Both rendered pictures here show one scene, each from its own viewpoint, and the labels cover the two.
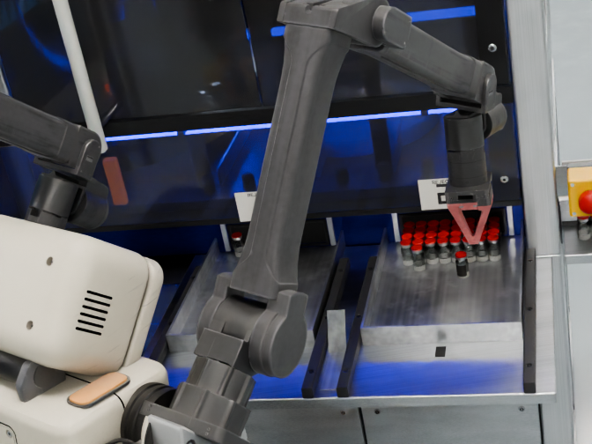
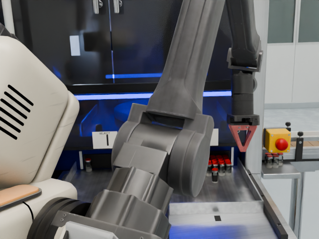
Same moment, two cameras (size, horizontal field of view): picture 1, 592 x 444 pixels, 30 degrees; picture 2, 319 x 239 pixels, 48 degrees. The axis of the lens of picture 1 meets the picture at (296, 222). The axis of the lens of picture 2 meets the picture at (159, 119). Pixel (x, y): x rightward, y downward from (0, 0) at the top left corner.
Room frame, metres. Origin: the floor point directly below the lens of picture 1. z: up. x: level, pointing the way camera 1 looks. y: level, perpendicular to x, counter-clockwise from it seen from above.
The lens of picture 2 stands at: (0.66, 0.18, 1.39)
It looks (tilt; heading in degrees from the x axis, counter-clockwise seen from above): 15 degrees down; 345
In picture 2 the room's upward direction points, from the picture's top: 2 degrees counter-clockwise
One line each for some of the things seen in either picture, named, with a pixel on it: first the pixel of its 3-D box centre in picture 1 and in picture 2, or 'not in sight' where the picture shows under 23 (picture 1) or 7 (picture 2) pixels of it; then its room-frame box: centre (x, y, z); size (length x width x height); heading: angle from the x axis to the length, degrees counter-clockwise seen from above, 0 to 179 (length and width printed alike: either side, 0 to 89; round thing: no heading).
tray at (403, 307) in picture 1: (447, 278); (208, 182); (1.66, -0.24, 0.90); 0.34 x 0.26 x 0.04; 164
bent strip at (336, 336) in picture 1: (332, 348); not in sight; (1.49, -0.02, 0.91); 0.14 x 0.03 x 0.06; 165
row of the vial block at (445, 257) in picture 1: (450, 250); (205, 169); (1.74, -0.27, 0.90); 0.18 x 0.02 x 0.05; 74
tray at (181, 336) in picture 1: (261, 287); (103, 184); (1.75, 0.09, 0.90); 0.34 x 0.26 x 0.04; 164
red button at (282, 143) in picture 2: (590, 201); (281, 143); (1.66, -0.50, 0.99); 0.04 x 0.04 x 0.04; 74
